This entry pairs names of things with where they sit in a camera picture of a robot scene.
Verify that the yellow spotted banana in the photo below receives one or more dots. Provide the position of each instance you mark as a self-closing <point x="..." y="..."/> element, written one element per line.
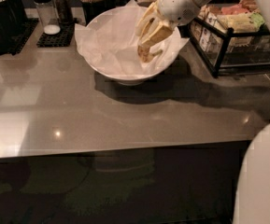
<point x="145" y="55"/>

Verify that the glass pepper shaker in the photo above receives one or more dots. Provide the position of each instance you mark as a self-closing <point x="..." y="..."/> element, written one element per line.
<point x="64" y="11"/>

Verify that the white paper liner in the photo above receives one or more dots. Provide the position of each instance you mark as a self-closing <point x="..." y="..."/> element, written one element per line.
<point x="116" y="47"/>

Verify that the black wire condiment rack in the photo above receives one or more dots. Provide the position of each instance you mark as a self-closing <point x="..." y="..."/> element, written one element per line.
<point x="236" y="44"/>

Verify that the white creamer packets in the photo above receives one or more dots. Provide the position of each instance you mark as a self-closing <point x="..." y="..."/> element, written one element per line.
<point x="208" y="41"/>

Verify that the black rubber mat left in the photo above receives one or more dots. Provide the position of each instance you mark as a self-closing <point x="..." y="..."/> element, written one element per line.
<point x="20" y="39"/>

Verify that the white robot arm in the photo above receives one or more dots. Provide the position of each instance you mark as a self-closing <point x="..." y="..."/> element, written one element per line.
<point x="252" y="199"/>

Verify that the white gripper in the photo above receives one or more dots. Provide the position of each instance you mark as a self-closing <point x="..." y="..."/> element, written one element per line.
<point x="176" y="6"/>

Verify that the black cup with stirrers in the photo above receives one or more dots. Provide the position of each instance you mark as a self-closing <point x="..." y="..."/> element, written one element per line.
<point x="94" y="0"/>

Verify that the black canister with packets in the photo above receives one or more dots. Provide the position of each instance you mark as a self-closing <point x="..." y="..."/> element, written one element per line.
<point x="13" y="16"/>

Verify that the glass salt shaker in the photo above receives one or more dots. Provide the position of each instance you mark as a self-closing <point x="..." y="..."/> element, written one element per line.
<point x="47" y="16"/>

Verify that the black rubber mat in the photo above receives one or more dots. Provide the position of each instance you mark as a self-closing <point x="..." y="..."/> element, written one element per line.
<point x="62" y="39"/>
<point x="20" y="39"/>

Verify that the pink sweetener packets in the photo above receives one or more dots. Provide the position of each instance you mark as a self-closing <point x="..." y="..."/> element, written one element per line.
<point x="233" y="10"/>

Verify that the green sweetener packets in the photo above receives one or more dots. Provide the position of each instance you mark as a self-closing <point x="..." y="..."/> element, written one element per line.
<point x="258" y="20"/>

